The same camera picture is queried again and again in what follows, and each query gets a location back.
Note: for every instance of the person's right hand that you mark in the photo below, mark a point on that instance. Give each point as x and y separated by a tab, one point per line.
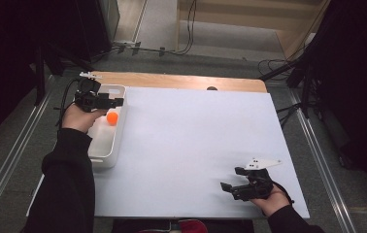
272	203

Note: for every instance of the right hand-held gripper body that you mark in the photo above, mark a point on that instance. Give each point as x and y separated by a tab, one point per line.
252	189

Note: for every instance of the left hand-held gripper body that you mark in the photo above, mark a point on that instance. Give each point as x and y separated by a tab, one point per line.
89	102

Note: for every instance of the orange ball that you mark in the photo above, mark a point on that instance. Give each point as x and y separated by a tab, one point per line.
112	118

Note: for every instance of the dark cabinet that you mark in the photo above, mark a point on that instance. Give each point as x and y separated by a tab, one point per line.
97	26

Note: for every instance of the white power strip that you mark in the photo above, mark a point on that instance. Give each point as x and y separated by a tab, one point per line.
125	43

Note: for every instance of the person's left hand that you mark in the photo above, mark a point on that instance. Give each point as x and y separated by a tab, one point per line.
79	119

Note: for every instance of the red cloth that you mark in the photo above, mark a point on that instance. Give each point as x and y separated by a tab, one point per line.
189	226

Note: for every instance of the white plastic bin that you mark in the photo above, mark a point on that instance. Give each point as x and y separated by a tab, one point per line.
104	142

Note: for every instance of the metal floor rail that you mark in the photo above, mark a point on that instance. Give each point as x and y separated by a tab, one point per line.
320	161
13	155

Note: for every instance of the white board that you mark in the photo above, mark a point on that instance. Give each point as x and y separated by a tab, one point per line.
188	155

